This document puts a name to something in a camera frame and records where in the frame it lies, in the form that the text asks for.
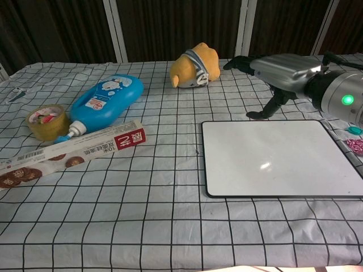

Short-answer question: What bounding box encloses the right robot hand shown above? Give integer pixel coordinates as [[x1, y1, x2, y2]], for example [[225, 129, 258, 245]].
[[222, 53, 326, 121]]

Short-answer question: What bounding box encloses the white board black frame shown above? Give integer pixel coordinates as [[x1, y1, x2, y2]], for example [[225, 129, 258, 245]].
[[201, 120, 363, 198]]

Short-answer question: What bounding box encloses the yellow plush toy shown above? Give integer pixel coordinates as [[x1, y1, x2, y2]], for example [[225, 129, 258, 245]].
[[169, 42, 221, 89]]

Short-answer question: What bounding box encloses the checkered tablecloth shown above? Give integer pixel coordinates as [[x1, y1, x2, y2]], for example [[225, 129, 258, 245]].
[[0, 53, 363, 270]]

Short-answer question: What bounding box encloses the blue cartoon bottle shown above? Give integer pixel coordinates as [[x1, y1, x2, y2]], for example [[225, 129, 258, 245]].
[[54, 74, 144, 144]]

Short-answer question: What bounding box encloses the long baking paper box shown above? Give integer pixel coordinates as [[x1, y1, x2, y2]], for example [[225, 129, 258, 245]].
[[0, 119, 148, 191]]

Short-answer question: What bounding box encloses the brown packing tape roll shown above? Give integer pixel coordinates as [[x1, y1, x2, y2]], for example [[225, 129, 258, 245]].
[[26, 104, 71, 142]]

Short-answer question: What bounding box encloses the white frame post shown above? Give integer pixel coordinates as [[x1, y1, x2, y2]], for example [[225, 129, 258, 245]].
[[102, 0, 128, 63], [235, 0, 257, 59], [311, 0, 340, 56], [0, 62, 10, 83]]

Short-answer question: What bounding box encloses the black cable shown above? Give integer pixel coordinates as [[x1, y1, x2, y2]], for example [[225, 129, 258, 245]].
[[321, 50, 363, 70]]

